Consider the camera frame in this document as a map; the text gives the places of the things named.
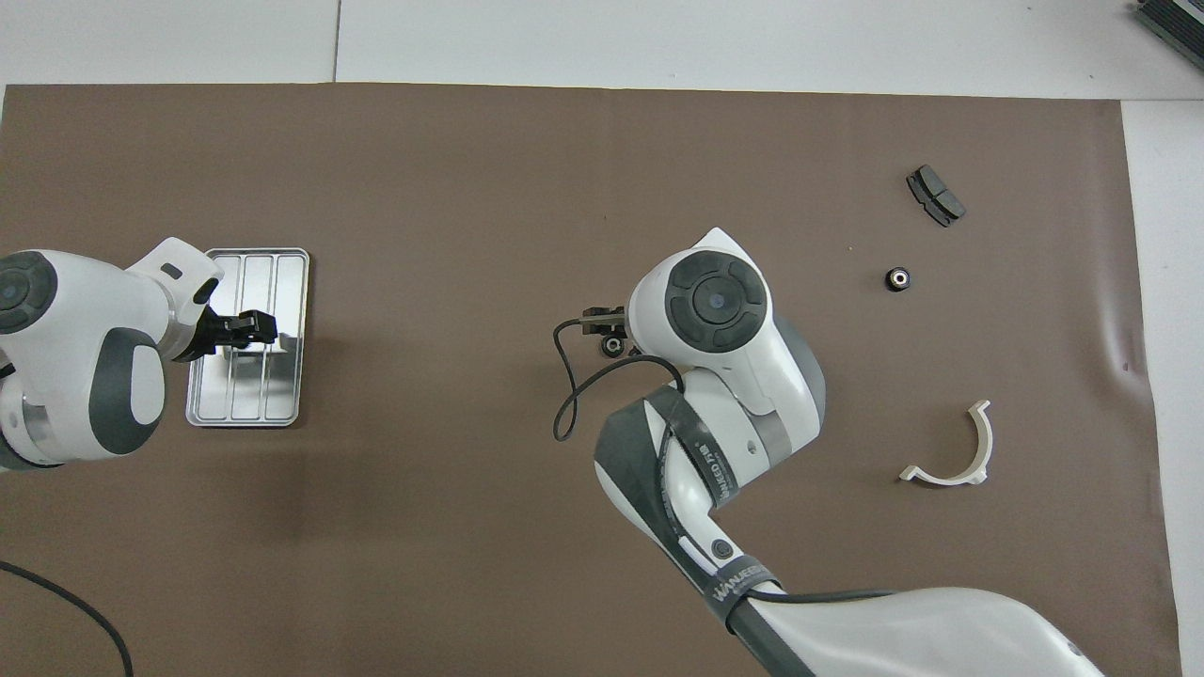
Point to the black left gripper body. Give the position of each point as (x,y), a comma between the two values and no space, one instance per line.
(207,334)

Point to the black bearing gear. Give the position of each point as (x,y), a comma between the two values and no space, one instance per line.
(611,347)
(898,279)

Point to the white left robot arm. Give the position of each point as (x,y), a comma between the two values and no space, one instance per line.
(75,348)

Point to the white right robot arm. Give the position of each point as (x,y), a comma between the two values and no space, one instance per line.
(752,376)

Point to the silver metal tray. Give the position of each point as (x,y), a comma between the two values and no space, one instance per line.
(282,282)

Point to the brown paper table mat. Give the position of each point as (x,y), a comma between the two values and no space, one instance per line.
(470,188)

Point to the dark grey brake pad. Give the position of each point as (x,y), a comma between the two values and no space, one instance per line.
(936,196)

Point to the grey ribbed device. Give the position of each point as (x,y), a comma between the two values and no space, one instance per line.
(1176,21)

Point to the white curved plastic bracket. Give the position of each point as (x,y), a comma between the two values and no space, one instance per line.
(986,442)

